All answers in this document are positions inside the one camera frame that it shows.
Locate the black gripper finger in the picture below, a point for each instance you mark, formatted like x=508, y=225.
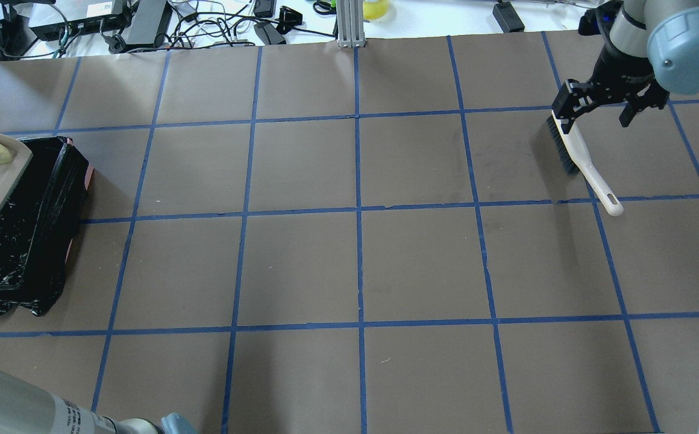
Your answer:
x=568, y=105
x=633, y=106

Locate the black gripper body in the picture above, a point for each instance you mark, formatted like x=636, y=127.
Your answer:
x=620, y=70

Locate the beige hand brush black bristles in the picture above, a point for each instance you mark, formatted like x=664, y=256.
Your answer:
x=576, y=159

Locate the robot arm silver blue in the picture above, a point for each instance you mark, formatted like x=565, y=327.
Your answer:
x=25, y=408
x=650, y=51

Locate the black lined trash bin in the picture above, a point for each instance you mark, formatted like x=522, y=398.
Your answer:
x=38, y=223

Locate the black power adapter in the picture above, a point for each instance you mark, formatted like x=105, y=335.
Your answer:
x=507, y=17

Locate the yellow tape roll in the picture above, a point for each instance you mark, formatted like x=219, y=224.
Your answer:
x=375, y=9

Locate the large black power brick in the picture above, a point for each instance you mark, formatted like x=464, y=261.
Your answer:
x=149, y=25

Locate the aluminium frame post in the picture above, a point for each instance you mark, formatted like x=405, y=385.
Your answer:
x=350, y=24

